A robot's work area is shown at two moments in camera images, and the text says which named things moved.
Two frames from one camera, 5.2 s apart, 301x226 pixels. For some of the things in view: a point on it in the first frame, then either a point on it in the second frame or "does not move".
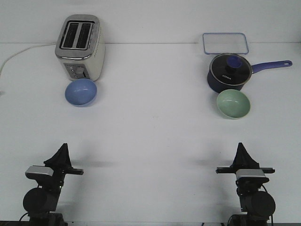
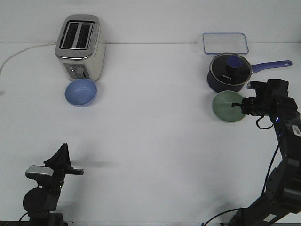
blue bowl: (80, 92) does not move
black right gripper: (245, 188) → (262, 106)
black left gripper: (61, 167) does not move
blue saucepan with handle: (233, 71) does not move
